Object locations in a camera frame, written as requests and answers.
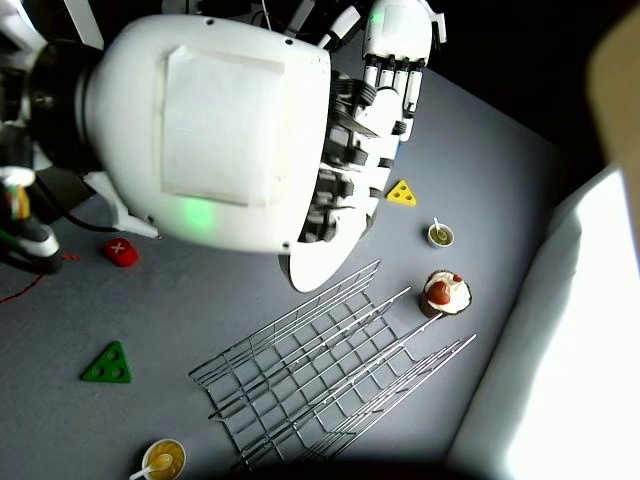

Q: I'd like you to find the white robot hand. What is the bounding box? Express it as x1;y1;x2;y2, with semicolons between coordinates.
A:
319;0;434;117
74;13;416;257

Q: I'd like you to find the white plate with tree print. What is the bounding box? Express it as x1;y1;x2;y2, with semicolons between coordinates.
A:
287;85;404;295

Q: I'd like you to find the red cylinder with white cross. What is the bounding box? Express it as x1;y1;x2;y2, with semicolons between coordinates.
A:
103;238;140;269

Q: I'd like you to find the white pillar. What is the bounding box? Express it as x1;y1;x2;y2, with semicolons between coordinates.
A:
62;0;107;52

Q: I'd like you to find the yellow triangle block with holes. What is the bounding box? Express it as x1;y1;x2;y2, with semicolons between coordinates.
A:
385;179;418;208

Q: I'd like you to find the small white toy bowl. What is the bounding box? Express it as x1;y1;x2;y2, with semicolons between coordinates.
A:
426;223;456;250

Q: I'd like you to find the beige cardboard panel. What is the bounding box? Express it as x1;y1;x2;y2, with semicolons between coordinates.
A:
587;0;640;167

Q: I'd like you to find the toy cupcake with strawberries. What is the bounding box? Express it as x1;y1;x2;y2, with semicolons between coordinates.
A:
418;270;474;319

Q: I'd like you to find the green triangle block with holes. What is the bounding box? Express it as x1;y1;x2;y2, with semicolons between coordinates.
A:
80;340;133;385

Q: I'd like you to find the small yellow toy bowl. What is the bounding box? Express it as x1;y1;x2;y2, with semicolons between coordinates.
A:
141;438;188;480

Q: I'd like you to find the white backdrop board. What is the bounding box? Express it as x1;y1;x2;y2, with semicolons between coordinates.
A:
447;164;640;480

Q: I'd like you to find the thin red cable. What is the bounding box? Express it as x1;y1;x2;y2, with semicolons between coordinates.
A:
0;252;82;306

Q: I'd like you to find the white wire dish rack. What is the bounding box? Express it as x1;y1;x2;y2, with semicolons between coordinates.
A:
188;259;479;474

